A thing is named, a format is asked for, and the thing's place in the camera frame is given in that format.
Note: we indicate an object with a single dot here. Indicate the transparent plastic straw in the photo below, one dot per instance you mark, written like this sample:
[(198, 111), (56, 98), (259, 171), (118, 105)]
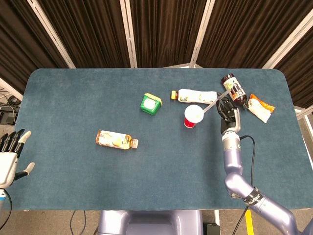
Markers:
[(210, 107)]

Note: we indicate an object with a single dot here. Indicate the dark brown curtain panel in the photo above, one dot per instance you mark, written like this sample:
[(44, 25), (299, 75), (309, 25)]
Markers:
[(244, 31), (93, 31), (300, 73), (166, 31), (19, 44)]

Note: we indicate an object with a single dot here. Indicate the dark tea bottle black cap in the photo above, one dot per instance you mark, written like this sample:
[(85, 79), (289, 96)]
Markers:
[(234, 89)]

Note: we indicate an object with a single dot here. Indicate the white orange snack packet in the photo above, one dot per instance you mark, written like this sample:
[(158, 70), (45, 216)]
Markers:
[(259, 109)]

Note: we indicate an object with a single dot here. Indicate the purple robot torso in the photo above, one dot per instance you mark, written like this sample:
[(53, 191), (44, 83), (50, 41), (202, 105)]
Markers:
[(149, 222)]

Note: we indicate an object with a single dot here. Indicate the white label bottle yellow cap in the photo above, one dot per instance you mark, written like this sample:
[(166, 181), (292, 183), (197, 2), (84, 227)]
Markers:
[(193, 96)]

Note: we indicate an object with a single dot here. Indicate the red paper cup white lid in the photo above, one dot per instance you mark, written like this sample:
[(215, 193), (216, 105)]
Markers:
[(193, 115)]

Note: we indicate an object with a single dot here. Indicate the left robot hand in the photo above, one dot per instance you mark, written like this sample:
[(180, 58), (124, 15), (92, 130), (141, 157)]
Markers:
[(7, 164)]

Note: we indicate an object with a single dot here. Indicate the blue felt tablecloth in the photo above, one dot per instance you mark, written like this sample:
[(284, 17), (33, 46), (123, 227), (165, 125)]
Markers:
[(146, 166)]

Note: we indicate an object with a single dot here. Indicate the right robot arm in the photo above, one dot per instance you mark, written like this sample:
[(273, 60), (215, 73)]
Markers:
[(232, 161)]

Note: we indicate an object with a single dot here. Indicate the orange tea bottle white cap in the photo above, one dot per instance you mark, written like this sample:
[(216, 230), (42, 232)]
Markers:
[(110, 139)]

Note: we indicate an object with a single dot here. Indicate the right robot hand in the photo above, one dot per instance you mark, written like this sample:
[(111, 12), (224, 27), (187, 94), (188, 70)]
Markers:
[(230, 120)]

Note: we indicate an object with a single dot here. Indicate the green square container yellow lid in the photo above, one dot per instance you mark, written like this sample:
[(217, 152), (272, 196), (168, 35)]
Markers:
[(149, 104)]

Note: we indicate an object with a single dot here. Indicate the black floor box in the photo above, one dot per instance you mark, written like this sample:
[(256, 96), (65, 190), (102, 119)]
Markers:
[(211, 228)]

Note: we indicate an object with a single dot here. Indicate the white partition post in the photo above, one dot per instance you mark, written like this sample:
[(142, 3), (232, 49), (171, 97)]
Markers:
[(288, 40), (129, 36), (304, 111), (9, 89), (51, 31), (201, 31)]

